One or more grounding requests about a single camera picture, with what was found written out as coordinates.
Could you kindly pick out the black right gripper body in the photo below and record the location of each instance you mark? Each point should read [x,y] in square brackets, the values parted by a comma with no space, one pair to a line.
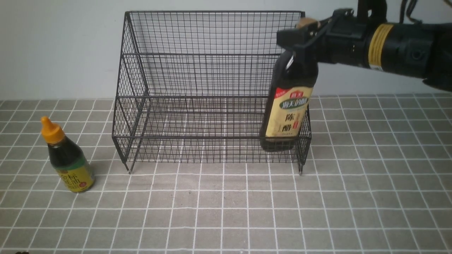
[346,38]

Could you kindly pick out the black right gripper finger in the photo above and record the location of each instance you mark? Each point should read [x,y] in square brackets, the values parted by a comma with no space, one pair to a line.
[307,36]

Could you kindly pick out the dark vinegar bottle beige label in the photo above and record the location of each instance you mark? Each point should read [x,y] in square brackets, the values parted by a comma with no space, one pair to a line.
[289,94]

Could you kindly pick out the oyster sauce bottle yellow label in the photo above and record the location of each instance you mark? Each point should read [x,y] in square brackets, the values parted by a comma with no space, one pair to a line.
[67,158]

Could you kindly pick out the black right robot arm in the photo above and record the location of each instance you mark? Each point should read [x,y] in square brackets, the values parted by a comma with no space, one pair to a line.
[409,48]

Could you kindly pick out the grey grid tablecloth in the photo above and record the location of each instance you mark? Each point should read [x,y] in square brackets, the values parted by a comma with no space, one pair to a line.
[377,180]

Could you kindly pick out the black wire mesh shelf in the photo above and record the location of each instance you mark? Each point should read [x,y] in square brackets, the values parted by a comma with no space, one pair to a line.
[193,85]

